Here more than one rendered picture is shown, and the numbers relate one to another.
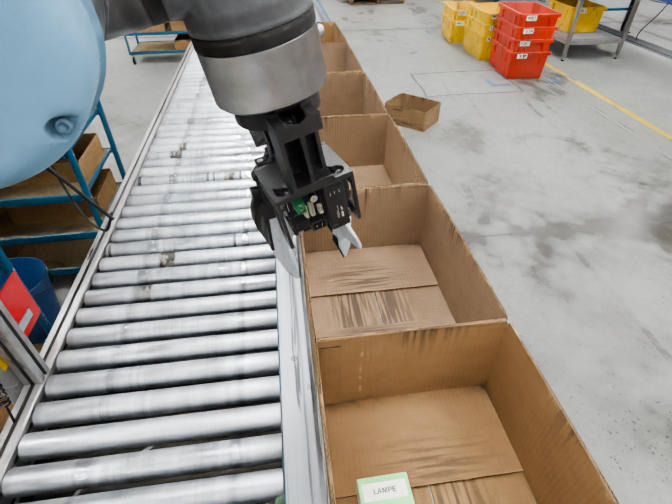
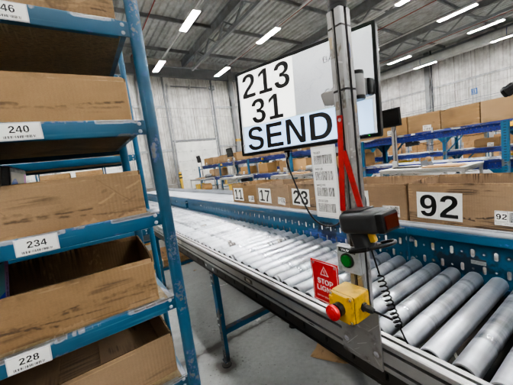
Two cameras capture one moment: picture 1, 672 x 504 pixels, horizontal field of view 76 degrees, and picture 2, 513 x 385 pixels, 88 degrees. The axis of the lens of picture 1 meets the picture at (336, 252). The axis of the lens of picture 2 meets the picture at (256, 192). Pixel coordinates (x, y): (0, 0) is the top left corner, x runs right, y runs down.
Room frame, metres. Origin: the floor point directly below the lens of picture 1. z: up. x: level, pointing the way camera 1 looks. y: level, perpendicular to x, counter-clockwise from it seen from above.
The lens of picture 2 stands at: (0.03, 1.15, 1.22)
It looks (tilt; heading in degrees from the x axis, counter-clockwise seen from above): 6 degrees down; 335
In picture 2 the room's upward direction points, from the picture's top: 7 degrees counter-clockwise
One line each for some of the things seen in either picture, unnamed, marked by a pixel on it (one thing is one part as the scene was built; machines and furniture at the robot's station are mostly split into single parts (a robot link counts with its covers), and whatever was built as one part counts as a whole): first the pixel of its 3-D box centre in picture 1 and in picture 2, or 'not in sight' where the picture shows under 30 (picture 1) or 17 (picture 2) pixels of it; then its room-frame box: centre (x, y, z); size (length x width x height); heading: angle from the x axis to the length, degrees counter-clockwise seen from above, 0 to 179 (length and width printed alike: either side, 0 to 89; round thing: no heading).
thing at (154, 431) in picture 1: (157, 430); (470, 315); (0.42, 0.35, 0.72); 0.52 x 0.05 x 0.05; 98
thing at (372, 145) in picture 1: (349, 176); (382, 195); (0.99, -0.03, 0.96); 0.39 x 0.29 x 0.17; 7
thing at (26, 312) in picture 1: (12, 319); (333, 286); (0.60, 0.67, 0.85); 0.16 x 0.01 x 0.13; 8
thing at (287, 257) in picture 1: (290, 257); not in sight; (0.34, 0.05, 1.24); 0.06 x 0.03 x 0.09; 25
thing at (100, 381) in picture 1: (168, 374); (421, 298); (0.55, 0.37, 0.72); 0.52 x 0.05 x 0.05; 98
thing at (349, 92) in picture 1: (330, 117); (325, 193); (1.38, 0.02, 0.96); 0.39 x 0.29 x 0.17; 7
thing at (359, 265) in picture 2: not in sight; (350, 258); (0.53, 0.67, 0.95); 0.07 x 0.03 x 0.07; 8
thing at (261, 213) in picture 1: (275, 210); not in sight; (0.36, 0.06, 1.29); 0.05 x 0.02 x 0.09; 114
